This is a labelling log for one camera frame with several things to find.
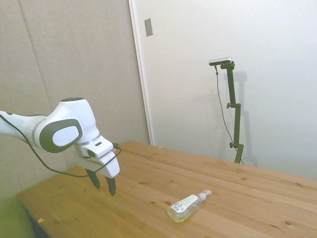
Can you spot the clear sanitizer pump bottle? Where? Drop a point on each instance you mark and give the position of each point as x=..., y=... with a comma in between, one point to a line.
x=184, y=207

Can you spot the orange tape scrap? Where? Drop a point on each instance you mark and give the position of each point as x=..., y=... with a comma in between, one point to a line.
x=41, y=220

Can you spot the camera on black stand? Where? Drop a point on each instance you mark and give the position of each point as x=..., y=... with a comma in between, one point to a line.
x=221, y=104

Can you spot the dark green camera stand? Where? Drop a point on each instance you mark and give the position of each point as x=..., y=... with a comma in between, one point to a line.
x=234, y=111

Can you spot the silver exterior camera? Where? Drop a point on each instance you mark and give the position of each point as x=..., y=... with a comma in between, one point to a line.
x=220, y=61

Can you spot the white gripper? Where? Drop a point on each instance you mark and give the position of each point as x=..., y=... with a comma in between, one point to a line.
x=109, y=166

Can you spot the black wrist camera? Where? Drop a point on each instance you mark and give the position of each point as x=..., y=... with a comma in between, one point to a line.
x=116, y=145

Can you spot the white door frame trim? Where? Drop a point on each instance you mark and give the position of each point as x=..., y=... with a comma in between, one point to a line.
x=141, y=74

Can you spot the grey wall plate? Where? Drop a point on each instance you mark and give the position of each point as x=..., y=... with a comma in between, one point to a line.
x=148, y=27

